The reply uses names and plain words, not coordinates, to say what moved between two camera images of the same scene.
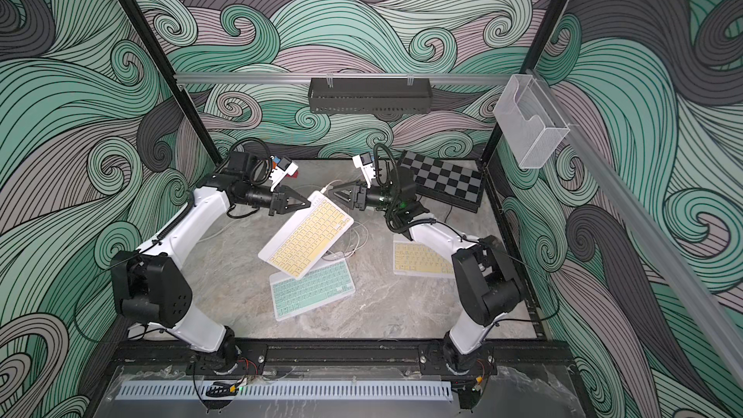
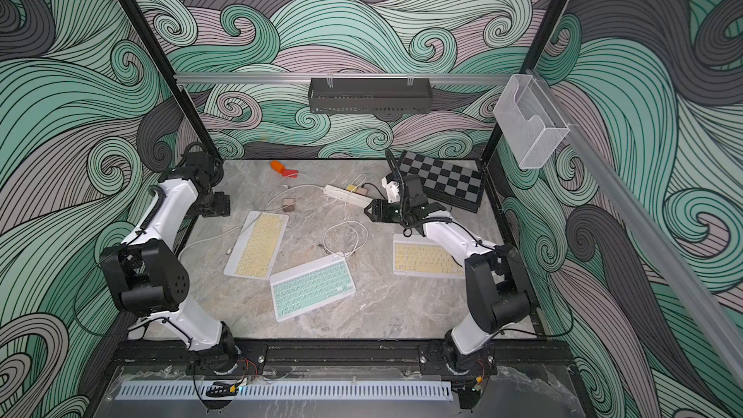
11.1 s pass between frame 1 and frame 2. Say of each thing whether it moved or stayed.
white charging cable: moved
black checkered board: stayed
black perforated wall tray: stayed
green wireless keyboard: stayed
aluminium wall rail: stayed
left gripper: moved
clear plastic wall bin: stayed
